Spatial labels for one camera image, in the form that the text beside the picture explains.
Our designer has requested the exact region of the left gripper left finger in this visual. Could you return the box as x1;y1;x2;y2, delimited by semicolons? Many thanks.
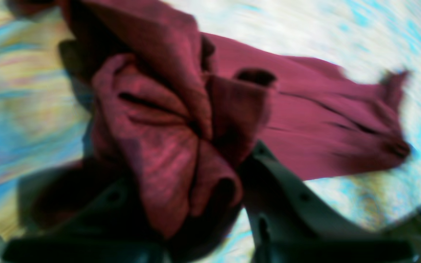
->
0;161;172;263

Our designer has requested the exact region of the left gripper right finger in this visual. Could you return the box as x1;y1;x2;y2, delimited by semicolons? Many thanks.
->
238;141;419;263

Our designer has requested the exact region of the dark red t-shirt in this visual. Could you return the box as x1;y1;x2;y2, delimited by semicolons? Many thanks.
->
7;0;411;240

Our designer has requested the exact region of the patterned tablecloth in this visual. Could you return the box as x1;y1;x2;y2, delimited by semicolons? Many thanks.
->
0;0;421;263

